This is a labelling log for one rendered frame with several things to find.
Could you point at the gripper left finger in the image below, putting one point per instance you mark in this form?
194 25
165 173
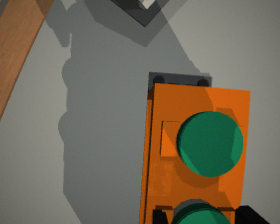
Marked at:
159 217

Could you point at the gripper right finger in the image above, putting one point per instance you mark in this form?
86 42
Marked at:
246 215

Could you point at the white push-button panel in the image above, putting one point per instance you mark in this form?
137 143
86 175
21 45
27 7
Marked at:
147 12

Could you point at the orange rectangular plate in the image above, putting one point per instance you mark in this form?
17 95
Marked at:
166 180

